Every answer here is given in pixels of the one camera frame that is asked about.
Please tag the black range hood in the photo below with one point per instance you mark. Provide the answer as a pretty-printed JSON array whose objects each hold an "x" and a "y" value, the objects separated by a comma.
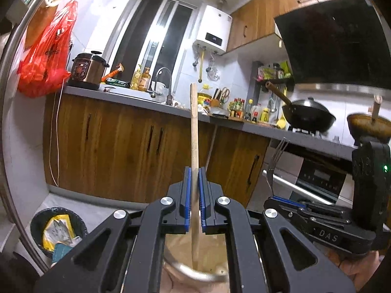
[{"x": 336, "y": 42}]

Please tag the red plastic bag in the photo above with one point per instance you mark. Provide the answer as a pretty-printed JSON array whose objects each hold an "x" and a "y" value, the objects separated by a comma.
[{"x": 43, "y": 71}]

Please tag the wooden upper cabinets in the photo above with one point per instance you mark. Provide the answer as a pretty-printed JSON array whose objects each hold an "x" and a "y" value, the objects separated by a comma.
[{"x": 255, "y": 19}]

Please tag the brown electric pressure cooker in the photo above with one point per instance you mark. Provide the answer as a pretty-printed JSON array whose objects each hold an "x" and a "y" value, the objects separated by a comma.
[{"x": 87, "y": 70}]

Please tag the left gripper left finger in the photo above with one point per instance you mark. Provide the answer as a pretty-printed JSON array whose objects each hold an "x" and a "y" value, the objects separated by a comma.
[{"x": 179, "y": 219}]

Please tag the wooden lid with knob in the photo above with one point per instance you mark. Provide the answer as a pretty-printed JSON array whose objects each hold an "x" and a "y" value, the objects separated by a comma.
[{"x": 369, "y": 127}]

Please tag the cooking oil bottle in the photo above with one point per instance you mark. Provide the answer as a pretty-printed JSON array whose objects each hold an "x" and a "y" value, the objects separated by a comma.
[{"x": 134, "y": 85}]

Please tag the knife block with scissors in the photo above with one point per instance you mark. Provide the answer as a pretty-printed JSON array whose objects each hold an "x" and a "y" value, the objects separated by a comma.
[{"x": 220, "y": 97}]

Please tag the floral ceramic utensil holder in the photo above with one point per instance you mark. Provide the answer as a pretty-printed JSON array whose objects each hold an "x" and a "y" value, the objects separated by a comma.
[{"x": 202, "y": 267}]

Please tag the kitchen faucet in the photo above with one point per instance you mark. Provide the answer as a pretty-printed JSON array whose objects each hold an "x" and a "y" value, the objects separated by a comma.
[{"x": 159, "y": 74}]

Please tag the wooden lower cabinets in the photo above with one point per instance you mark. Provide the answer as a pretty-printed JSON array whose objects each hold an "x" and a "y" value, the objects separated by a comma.
[{"x": 122, "y": 152}]

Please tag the kitchen window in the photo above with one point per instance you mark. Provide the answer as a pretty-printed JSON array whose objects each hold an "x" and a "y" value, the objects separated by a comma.
[{"x": 152, "y": 35}]

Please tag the built-in oven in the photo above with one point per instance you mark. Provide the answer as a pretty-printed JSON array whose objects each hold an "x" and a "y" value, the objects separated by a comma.
[{"x": 302, "y": 174}]

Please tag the wooden chopstick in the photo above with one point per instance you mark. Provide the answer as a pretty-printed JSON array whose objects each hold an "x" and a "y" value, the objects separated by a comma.
[{"x": 195, "y": 219}]

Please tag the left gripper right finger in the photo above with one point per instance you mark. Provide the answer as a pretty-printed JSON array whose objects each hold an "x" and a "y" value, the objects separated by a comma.
[{"x": 211, "y": 220}]

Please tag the black trash bin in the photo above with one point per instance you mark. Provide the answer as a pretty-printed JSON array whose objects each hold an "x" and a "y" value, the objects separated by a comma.
[{"x": 56, "y": 225}]

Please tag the wooden cabinets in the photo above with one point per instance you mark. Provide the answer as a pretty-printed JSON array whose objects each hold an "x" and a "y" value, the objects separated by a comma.
[
  {"x": 255, "y": 19},
  {"x": 122, "y": 152}
]

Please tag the white water heater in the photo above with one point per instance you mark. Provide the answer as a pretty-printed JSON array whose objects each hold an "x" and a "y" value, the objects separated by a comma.
[{"x": 214, "y": 30}]

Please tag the black wok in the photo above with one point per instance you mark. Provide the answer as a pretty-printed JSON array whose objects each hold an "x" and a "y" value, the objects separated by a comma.
[{"x": 305, "y": 114}]

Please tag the person's right hand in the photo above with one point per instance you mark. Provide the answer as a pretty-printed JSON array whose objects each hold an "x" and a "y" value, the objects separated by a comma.
[{"x": 359, "y": 271}]

